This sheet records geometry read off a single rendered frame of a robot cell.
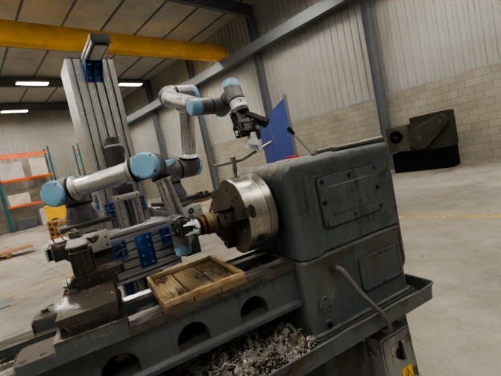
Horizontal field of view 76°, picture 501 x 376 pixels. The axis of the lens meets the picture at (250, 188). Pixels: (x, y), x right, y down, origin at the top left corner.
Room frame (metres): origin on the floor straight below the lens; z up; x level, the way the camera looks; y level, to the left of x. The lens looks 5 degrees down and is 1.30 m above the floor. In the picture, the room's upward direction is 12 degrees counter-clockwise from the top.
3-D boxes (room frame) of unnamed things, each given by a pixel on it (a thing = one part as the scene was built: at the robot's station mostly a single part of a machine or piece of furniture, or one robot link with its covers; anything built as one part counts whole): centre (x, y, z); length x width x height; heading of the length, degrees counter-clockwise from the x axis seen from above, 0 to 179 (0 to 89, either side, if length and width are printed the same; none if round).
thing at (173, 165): (1.89, 0.45, 1.33); 0.13 x 0.12 x 0.14; 126
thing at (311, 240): (1.53, -0.30, 1.06); 0.59 x 0.48 x 0.39; 116
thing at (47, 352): (1.05, 0.66, 0.90); 0.47 x 0.30 x 0.06; 26
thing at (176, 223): (1.33, 0.31, 1.08); 0.12 x 0.09 x 0.08; 26
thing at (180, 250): (1.50, 0.37, 0.98); 0.11 x 0.08 x 0.11; 1
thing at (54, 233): (9.53, 5.34, 0.36); 1.26 x 0.86 x 0.73; 144
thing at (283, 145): (8.16, -0.83, 1.18); 4.12 x 0.80 x 2.35; 4
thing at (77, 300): (1.08, 0.62, 0.95); 0.43 x 0.17 x 0.05; 26
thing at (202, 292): (1.22, 0.29, 0.89); 0.36 x 0.30 x 0.04; 26
